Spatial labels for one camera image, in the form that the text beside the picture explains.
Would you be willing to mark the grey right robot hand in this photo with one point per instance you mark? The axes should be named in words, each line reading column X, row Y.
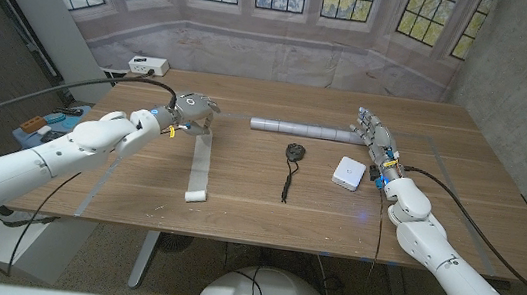
column 379, row 137

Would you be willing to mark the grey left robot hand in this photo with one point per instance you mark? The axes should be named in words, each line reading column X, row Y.
column 193, row 106

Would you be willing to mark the white gauze bandage strip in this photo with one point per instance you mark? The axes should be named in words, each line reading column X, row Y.
column 198, row 170

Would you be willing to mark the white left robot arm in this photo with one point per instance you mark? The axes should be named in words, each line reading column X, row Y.
column 40, row 160

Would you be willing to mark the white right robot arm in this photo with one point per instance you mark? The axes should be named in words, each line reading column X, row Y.
column 463, row 288

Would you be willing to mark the small white square box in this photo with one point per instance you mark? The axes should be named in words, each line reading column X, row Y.
column 348, row 173

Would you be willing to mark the long white cylindrical flashlight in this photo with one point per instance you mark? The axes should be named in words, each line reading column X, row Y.
column 296, row 129

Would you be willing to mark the white power strip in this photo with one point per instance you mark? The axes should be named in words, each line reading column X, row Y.
column 147, row 66

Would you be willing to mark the printed window backdrop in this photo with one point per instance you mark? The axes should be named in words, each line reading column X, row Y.
column 276, row 43

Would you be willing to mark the blue tool tray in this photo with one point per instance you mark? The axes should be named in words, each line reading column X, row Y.
column 72, row 121

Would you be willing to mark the black remote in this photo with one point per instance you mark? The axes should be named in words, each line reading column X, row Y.
column 69, row 111

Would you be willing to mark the teal tool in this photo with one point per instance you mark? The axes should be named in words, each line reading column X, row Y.
column 55, row 118

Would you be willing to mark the orange block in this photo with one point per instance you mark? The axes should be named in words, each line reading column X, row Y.
column 33, row 124

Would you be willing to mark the white floor base plate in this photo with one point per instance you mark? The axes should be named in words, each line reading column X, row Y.
column 54, row 253

